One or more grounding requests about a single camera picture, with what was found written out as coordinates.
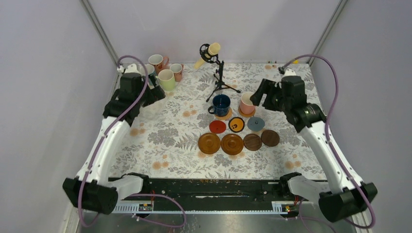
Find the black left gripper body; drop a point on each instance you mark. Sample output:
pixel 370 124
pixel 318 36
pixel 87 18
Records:
pixel 149 95

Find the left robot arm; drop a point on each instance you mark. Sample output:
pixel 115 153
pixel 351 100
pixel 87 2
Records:
pixel 91 188

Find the small pink mug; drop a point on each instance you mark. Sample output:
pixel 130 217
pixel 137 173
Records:
pixel 177 69

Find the woven rattan coaster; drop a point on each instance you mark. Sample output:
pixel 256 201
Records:
pixel 226 117

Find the blue patterned mug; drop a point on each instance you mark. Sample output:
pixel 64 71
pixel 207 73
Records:
pixel 150 70

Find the dark brown coaster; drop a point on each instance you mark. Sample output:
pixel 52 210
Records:
pixel 252 142
pixel 270 138

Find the cream microphone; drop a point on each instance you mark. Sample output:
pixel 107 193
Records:
pixel 209 54

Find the salmon mug with handle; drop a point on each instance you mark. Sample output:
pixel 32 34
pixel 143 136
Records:
pixel 159 62

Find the light green mug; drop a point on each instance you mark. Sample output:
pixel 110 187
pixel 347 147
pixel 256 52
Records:
pixel 166 79

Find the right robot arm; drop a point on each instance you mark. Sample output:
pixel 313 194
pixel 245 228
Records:
pixel 346 193

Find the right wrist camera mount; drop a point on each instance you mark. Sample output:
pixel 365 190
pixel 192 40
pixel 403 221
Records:
pixel 286 71

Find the black microphone tripod stand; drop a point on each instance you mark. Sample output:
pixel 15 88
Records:
pixel 220 84

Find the brown wooden knob lid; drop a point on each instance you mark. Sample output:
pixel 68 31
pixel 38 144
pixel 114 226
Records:
pixel 232 144

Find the orange black face coaster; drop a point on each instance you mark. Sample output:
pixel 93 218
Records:
pixel 236 124

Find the brown wooden coaster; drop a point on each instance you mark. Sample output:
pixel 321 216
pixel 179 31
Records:
pixel 209 143

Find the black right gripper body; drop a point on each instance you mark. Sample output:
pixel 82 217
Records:
pixel 274 99

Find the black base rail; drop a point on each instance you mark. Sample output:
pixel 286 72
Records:
pixel 217 196

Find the floral table mat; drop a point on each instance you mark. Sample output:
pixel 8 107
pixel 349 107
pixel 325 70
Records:
pixel 163 140

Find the blue round coaster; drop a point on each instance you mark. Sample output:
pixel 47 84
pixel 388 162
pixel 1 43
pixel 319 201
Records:
pixel 255 124

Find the red round coaster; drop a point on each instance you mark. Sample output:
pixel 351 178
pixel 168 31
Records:
pixel 217 126

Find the dark blue mug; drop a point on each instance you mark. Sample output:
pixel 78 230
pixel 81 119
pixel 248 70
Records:
pixel 220 105

